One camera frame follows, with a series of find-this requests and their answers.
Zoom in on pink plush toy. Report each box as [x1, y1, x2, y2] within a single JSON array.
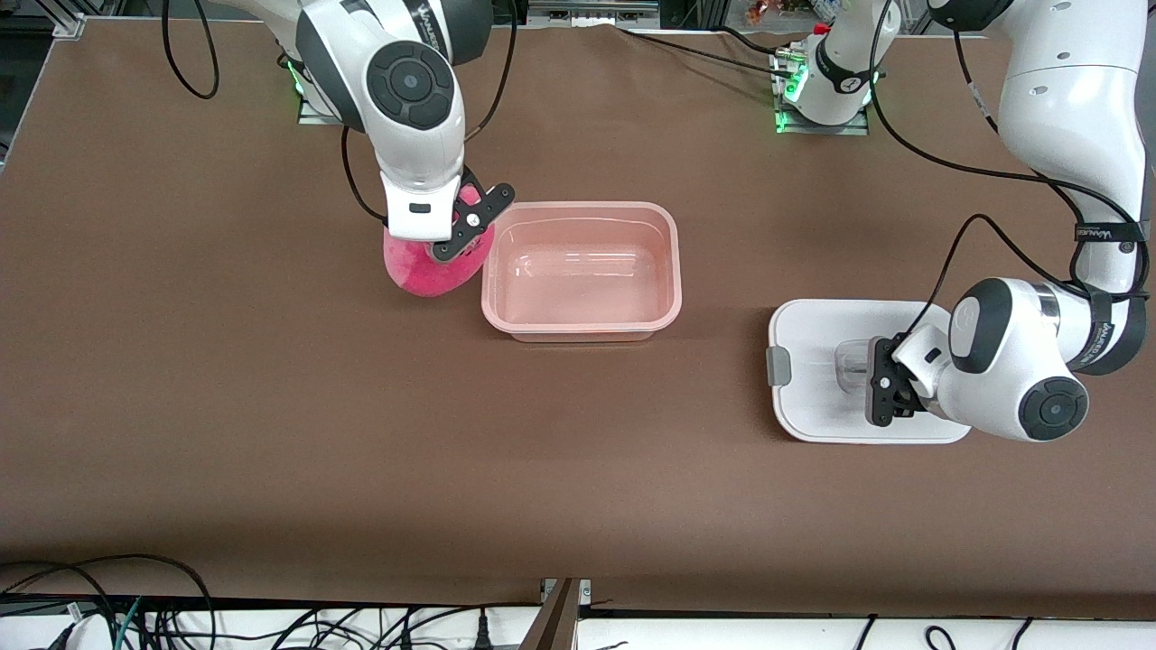
[[383, 185, 497, 300]]

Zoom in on white box lid grey clips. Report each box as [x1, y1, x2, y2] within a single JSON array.
[[766, 298, 973, 446]]

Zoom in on pink plastic box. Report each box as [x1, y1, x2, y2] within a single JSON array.
[[480, 201, 684, 343]]

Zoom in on brown table cover sheet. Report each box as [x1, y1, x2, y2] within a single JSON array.
[[0, 18, 1156, 620]]

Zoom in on aluminium profile beam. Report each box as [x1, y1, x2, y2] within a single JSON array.
[[519, 578, 593, 650]]

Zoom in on black left camera mount bracket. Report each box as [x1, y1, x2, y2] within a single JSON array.
[[864, 334, 933, 429]]

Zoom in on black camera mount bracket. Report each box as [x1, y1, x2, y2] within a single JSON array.
[[430, 183, 517, 265], [864, 334, 933, 429]]

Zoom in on black right camera mount bracket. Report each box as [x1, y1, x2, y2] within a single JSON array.
[[430, 183, 517, 265]]

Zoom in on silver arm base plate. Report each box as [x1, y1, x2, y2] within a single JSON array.
[[296, 88, 351, 126], [774, 50, 872, 137]]

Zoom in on black printed velcro strap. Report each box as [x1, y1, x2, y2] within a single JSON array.
[[1086, 287, 1121, 373]]

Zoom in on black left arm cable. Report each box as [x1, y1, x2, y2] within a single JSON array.
[[867, 0, 1153, 340]]

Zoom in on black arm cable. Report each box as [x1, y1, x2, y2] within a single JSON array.
[[161, 0, 518, 226], [867, 0, 1153, 340]]

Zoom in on aluminium frame rail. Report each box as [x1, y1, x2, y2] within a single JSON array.
[[527, 0, 661, 29]]

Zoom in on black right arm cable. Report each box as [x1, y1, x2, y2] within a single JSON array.
[[161, 0, 518, 226]]

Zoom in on black cable on table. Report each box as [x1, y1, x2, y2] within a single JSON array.
[[713, 25, 792, 57], [617, 27, 796, 79]]

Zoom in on long black looped cable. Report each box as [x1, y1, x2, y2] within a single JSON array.
[[0, 552, 219, 650]]

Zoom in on green cable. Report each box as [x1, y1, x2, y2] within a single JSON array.
[[115, 596, 146, 650]]

